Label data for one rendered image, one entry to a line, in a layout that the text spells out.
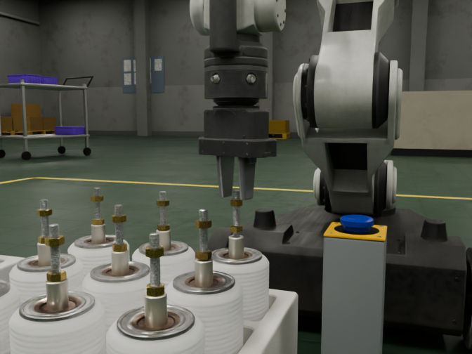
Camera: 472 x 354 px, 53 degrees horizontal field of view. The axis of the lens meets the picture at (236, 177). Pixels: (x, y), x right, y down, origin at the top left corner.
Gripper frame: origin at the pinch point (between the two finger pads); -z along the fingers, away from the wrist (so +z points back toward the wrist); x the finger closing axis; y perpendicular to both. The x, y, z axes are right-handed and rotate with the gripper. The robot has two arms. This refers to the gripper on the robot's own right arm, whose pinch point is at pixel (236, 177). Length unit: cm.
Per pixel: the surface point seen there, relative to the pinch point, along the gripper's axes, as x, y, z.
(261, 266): -4.7, 0.3, -12.2
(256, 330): -7.6, 5.6, -18.7
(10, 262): 46, 10, -19
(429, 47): 257, -1030, 158
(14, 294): 11.9, 26.7, -12.0
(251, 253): -1.3, -2.0, -11.4
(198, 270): -3.8, 12.4, -9.6
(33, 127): 1038, -558, -17
